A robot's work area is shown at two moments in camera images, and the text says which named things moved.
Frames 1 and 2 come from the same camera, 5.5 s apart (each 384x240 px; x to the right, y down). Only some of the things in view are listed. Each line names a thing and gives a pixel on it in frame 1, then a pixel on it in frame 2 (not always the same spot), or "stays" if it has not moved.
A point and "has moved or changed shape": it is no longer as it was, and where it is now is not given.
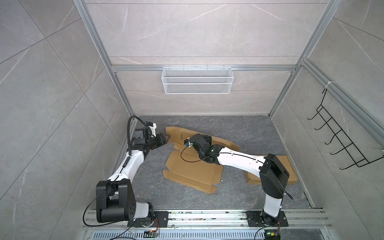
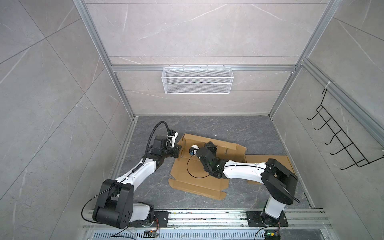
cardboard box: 184,165 has moved or changed shape
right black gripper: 207,138 → 212,148
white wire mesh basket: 197,80 stays
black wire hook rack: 359,158 stays
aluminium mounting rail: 298,219 stays
